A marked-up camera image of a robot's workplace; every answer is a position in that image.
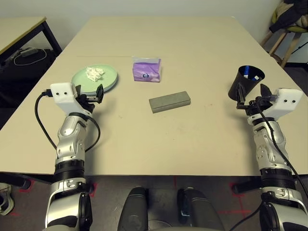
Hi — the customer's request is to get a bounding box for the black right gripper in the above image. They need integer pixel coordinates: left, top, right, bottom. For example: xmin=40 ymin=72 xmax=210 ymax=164
xmin=236 ymin=82 xmax=274 ymax=117

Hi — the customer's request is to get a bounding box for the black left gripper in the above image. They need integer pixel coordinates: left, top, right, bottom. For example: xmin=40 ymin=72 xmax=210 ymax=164
xmin=74 ymin=84 xmax=104 ymax=113

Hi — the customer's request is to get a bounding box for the light green plate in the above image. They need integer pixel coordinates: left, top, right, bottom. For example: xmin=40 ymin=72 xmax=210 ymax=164
xmin=71 ymin=63 xmax=118 ymax=95

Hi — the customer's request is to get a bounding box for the white tissue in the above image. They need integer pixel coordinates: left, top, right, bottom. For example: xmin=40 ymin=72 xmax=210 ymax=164
xmin=85 ymin=66 xmax=106 ymax=82

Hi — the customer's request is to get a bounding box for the grey glasses case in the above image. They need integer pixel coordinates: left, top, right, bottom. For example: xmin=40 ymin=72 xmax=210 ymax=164
xmin=148 ymin=90 xmax=192 ymax=114

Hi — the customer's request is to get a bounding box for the black cup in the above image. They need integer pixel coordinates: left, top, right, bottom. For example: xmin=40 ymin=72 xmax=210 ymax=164
xmin=228 ymin=65 xmax=266 ymax=101

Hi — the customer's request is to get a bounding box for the light blue plate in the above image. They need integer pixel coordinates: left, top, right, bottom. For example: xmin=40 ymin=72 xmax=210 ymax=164
xmin=79 ymin=72 xmax=119 ymax=96

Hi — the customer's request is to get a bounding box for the wooden stool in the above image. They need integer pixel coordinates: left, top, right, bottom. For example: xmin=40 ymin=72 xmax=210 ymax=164
xmin=260 ymin=30 xmax=308 ymax=68

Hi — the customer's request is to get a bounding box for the purple tissue pack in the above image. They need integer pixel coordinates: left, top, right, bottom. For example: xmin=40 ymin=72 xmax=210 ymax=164
xmin=132 ymin=56 xmax=162 ymax=83

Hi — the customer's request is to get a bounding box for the black bag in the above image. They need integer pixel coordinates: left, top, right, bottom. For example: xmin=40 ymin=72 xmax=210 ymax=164
xmin=0 ymin=48 xmax=58 ymax=106

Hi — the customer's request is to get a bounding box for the yellow-green cushion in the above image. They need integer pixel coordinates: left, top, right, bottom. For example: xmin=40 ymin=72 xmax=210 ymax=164
xmin=271 ymin=6 xmax=308 ymax=33

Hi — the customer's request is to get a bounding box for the dark jacket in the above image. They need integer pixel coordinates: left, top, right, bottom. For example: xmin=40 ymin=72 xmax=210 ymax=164
xmin=269 ymin=0 xmax=308 ymax=34

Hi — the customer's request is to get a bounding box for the dark grey robot left leg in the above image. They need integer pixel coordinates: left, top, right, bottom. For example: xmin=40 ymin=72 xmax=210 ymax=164
xmin=117 ymin=187 xmax=149 ymax=231

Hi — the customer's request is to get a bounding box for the dark grey robot leg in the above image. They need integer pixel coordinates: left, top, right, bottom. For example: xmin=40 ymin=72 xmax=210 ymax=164
xmin=177 ymin=187 xmax=226 ymax=231
xmin=117 ymin=187 xmax=149 ymax=231

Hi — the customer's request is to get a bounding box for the dark grey robot right leg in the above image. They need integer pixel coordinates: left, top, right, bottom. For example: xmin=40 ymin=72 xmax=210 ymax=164
xmin=177 ymin=187 xmax=226 ymax=231

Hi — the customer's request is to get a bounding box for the white black sneaker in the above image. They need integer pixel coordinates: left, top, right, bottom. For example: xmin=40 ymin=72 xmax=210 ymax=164
xmin=0 ymin=182 xmax=15 ymax=216

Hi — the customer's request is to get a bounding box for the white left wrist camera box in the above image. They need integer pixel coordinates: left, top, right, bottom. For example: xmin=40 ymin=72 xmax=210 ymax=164
xmin=50 ymin=82 xmax=92 ymax=116

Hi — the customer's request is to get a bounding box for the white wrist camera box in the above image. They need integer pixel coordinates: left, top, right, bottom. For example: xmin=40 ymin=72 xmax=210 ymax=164
xmin=263 ymin=88 xmax=303 ymax=120
xmin=50 ymin=82 xmax=92 ymax=116

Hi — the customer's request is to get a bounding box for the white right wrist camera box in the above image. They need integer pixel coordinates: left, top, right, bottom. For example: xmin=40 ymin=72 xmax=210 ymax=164
xmin=263 ymin=88 xmax=303 ymax=120

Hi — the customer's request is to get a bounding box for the black left wrist camera cable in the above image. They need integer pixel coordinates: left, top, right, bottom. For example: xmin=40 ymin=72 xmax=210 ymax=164
xmin=35 ymin=89 xmax=101 ymax=153

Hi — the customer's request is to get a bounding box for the white power adapter with cable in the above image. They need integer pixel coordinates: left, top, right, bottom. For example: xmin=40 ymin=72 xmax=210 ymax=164
xmin=13 ymin=47 xmax=48 ymax=66

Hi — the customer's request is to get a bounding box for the side table with black frame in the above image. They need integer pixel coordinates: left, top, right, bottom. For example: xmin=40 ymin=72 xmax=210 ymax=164
xmin=0 ymin=16 xmax=63 ymax=58

